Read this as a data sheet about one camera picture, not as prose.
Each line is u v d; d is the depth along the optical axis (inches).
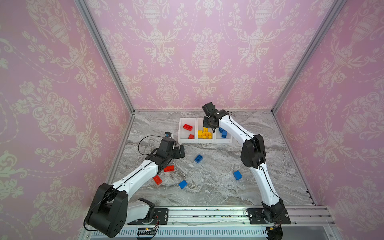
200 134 40.5
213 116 29.3
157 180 33.6
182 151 31.4
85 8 27.6
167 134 30.5
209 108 31.7
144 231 28.8
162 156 25.9
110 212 16.0
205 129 41.7
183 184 33.4
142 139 42.8
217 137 39.5
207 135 40.2
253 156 24.5
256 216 28.7
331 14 27.7
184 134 42.2
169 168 35.2
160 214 29.5
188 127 42.5
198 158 37.1
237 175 34.3
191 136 40.6
